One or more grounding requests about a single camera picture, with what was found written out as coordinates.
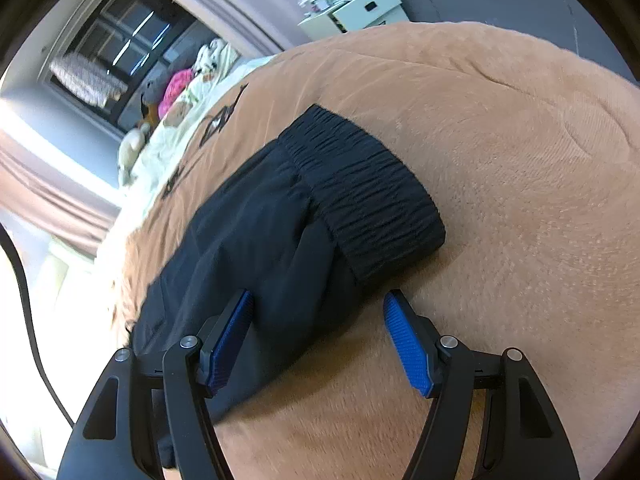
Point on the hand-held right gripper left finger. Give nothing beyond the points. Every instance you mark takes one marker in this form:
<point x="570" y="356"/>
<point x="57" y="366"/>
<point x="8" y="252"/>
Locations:
<point x="230" y="340"/>

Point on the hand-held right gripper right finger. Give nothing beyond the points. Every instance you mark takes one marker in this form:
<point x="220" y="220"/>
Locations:
<point x="407" y="340"/>

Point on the black pants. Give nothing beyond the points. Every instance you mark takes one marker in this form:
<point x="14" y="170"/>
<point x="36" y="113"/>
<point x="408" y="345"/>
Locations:
<point x="270" y="240"/>

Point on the brown plush blanket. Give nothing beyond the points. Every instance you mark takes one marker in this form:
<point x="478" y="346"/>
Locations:
<point x="500" y="185"/>

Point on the beige teddy bear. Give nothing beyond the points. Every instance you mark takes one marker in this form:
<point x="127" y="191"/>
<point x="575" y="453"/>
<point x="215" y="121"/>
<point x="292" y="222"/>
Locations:
<point x="131" y="147"/>

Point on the pink plush toy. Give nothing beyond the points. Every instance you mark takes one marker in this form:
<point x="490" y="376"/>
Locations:
<point x="175" y="87"/>

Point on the black and white plush toy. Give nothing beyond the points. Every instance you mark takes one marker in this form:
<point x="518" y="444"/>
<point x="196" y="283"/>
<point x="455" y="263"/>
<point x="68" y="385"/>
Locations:
<point x="210" y="57"/>

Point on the hanging lace garment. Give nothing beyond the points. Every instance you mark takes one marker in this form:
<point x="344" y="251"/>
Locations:
<point x="85" y="77"/>

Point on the dark framed window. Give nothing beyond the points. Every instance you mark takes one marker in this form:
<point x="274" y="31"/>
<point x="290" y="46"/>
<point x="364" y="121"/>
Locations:
<point x="135" y="30"/>

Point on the white nightstand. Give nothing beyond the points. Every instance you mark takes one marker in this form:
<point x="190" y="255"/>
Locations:
<point x="365" y="5"/>

